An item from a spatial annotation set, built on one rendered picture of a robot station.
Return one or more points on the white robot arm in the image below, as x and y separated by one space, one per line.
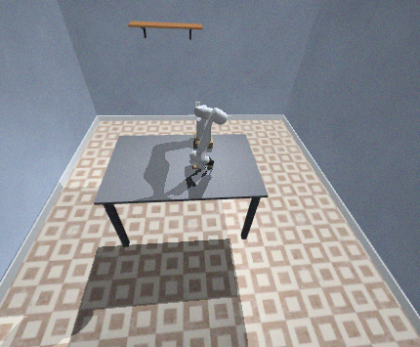
206 116

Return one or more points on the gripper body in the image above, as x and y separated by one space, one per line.
208 162

